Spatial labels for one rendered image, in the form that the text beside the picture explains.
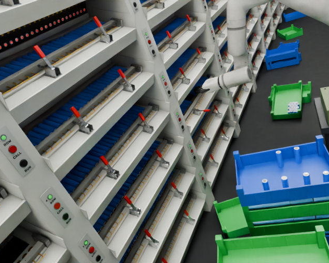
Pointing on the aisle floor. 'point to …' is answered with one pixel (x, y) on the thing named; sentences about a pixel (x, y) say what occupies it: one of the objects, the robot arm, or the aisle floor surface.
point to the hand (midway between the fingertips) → (198, 90)
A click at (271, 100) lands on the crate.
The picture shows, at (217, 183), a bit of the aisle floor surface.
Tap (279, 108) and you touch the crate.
